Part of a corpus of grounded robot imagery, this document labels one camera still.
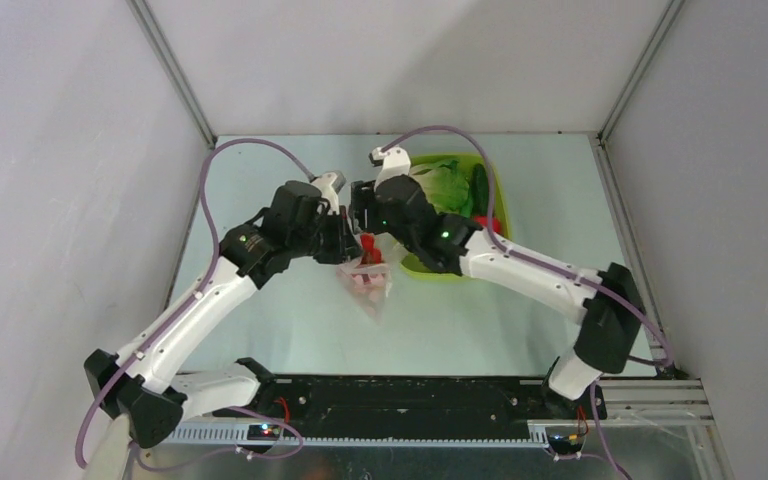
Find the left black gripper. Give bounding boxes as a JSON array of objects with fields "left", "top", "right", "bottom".
[{"left": 288, "top": 204, "right": 363, "bottom": 264}]

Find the clear pink zip bag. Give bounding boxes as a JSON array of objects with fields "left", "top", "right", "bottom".
[{"left": 336, "top": 233, "right": 407, "bottom": 325}]

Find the red apple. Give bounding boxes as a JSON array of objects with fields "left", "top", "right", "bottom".
[{"left": 472, "top": 215, "right": 503, "bottom": 235}]

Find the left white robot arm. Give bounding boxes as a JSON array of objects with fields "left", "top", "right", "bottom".
[{"left": 84, "top": 172, "right": 360, "bottom": 448}]

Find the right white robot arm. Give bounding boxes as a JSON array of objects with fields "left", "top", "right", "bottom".
[{"left": 349, "top": 175, "right": 643, "bottom": 418}]

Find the green lettuce head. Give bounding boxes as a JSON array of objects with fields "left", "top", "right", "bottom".
[{"left": 409, "top": 157, "right": 471, "bottom": 215}]

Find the green plastic tray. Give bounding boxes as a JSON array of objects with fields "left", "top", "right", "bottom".
[{"left": 397, "top": 152, "right": 513, "bottom": 282}]

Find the dark green cucumber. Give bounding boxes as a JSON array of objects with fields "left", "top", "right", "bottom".
[{"left": 470, "top": 163, "right": 490, "bottom": 217}]

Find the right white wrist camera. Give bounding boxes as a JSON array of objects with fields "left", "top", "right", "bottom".
[{"left": 369, "top": 145, "right": 412, "bottom": 191}]

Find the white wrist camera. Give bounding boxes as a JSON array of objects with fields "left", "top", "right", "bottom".
[
  {"left": 369, "top": 145, "right": 412, "bottom": 191},
  {"left": 310, "top": 171, "right": 346, "bottom": 214}
]

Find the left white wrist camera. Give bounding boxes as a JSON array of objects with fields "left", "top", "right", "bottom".
[{"left": 310, "top": 171, "right": 346, "bottom": 214}]

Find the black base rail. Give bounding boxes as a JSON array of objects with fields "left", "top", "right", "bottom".
[{"left": 243, "top": 375, "right": 607, "bottom": 441}]

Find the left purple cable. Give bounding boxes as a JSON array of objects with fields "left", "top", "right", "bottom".
[{"left": 73, "top": 137, "right": 319, "bottom": 470}]

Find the purple cable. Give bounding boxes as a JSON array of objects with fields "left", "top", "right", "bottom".
[
  {"left": 73, "top": 137, "right": 319, "bottom": 470},
  {"left": 377, "top": 125, "right": 677, "bottom": 370}
]

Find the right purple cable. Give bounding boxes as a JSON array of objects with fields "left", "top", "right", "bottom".
[{"left": 377, "top": 125, "right": 677, "bottom": 370}]

